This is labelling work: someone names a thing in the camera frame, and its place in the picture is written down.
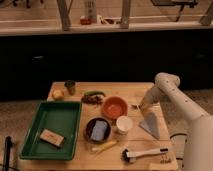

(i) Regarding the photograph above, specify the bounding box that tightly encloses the metal fork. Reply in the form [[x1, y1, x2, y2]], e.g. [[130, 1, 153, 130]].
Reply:
[[131, 105, 140, 109]]

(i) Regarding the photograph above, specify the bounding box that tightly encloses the white paper cup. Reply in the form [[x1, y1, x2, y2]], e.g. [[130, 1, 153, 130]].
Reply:
[[116, 116, 133, 135]]

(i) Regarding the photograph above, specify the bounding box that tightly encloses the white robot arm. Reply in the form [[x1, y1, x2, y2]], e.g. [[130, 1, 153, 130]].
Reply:
[[140, 72, 213, 171]]

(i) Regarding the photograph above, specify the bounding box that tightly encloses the grey triangular cloth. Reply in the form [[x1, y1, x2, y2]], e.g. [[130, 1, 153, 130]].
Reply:
[[139, 112, 160, 139]]

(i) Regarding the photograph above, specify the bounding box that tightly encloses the orange bowl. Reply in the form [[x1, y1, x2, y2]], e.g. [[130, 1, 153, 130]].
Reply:
[[101, 96, 128, 119]]

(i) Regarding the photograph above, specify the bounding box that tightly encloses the black dish brush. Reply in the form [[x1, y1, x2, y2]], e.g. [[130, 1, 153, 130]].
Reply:
[[122, 148, 168, 163]]

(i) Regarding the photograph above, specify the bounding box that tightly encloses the blue sponge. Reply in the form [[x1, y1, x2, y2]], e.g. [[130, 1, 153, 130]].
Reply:
[[90, 121, 107, 141]]

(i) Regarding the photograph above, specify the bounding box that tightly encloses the green chili pepper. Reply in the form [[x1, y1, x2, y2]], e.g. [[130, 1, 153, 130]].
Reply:
[[84, 91, 106, 97]]

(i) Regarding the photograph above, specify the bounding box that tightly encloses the bunch of dark grapes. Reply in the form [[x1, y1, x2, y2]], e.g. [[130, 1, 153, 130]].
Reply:
[[81, 95, 102, 105]]

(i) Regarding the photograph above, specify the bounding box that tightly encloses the dark brown bowl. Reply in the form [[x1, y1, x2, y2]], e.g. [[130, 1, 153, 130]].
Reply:
[[84, 118, 111, 143]]

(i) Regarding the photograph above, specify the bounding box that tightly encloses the green plastic tray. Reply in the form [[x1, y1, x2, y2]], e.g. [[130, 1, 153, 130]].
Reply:
[[20, 101, 81, 160]]

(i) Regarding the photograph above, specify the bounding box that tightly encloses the yellow round fruit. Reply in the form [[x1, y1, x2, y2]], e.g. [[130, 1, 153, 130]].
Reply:
[[52, 90, 64, 100]]

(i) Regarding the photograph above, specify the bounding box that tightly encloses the red object on shelf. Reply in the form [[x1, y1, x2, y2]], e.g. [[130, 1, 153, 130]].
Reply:
[[80, 18, 92, 25]]

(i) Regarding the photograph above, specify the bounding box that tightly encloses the wooden block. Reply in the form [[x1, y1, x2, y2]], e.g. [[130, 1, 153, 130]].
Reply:
[[40, 129, 64, 147]]

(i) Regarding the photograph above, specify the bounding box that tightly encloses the black pole stand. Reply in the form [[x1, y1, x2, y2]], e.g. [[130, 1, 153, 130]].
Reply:
[[2, 136, 12, 171]]

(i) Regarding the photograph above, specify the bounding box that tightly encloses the black cable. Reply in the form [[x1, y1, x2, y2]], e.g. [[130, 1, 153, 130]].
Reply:
[[169, 132, 188, 161]]

